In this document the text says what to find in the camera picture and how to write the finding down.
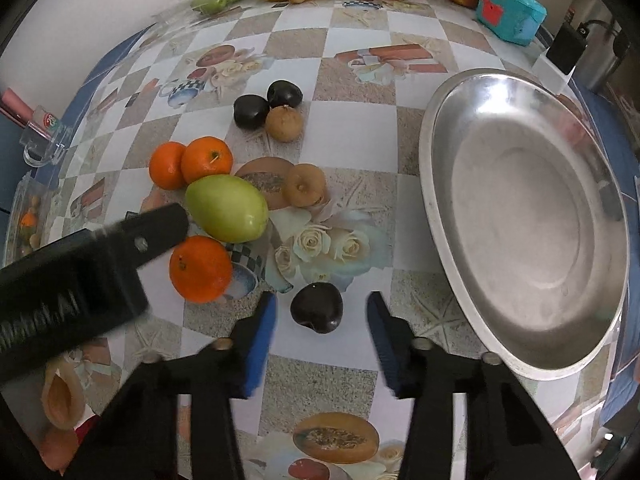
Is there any dark plum front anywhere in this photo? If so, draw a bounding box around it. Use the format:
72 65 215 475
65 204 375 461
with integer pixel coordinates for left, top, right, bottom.
290 282 343 334

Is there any dark plum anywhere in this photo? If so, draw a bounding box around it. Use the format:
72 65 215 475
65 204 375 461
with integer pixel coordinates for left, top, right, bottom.
290 282 343 334
267 80 303 108
233 94 271 130

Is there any green mango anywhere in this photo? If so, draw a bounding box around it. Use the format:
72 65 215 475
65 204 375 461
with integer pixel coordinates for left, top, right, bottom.
184 174 269 244

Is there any brown sapota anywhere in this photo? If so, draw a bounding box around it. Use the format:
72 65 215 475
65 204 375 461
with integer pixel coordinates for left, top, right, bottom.
282 164 326 208
265 105 304 143

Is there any orange tangerine with stem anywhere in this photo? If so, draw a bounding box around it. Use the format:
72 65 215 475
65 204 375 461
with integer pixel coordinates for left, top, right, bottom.
180 136 233 184

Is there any clear plastic fruit box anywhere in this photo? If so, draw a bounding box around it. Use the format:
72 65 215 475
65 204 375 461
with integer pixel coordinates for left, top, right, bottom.
3 174 52 266

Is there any clear glass mug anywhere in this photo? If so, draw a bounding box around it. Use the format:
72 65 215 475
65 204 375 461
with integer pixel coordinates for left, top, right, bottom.
20 106 74 168

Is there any steel oval tray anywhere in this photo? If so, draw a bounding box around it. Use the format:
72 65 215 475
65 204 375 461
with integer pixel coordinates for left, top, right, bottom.
419 70 629 380

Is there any floral plastic tablecloth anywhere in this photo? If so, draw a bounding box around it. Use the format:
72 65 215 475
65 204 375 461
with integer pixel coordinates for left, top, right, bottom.
0 0 640 480

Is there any brown sapota by plums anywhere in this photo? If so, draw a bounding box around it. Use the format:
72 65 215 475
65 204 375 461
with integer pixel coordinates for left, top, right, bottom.
265 105 304 143

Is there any dark plum left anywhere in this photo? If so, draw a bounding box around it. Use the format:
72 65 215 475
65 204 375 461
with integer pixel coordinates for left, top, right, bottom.
233 94 271 130

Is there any dark plum right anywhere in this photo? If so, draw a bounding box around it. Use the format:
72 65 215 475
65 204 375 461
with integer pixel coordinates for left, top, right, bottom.
267 80 303 108

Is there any black charger on white base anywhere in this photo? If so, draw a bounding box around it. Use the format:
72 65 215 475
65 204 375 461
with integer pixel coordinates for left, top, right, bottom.
532 23 589 94

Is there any steel thermos flask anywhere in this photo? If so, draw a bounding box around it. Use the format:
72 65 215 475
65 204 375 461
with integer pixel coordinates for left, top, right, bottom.
565 0 630 92

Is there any teal plastic box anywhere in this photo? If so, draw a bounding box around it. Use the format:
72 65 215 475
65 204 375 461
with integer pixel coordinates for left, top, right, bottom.
476 0 547 47

